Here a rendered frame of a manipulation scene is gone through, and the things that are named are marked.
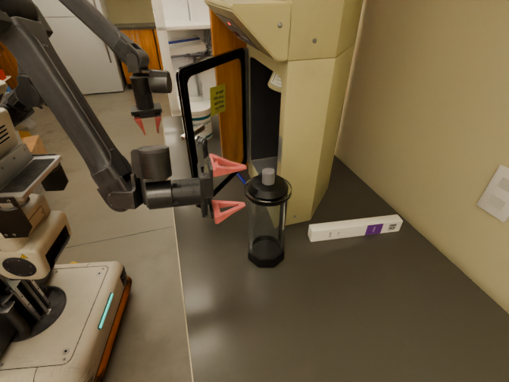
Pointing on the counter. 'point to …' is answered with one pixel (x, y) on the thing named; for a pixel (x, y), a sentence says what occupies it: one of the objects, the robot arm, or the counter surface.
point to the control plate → (235, 29)
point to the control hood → (260, 23)
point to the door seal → (190, 108)
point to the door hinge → (247, 102)
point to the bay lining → (263, 113)
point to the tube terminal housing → (312, 96)
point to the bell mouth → (275, 82)
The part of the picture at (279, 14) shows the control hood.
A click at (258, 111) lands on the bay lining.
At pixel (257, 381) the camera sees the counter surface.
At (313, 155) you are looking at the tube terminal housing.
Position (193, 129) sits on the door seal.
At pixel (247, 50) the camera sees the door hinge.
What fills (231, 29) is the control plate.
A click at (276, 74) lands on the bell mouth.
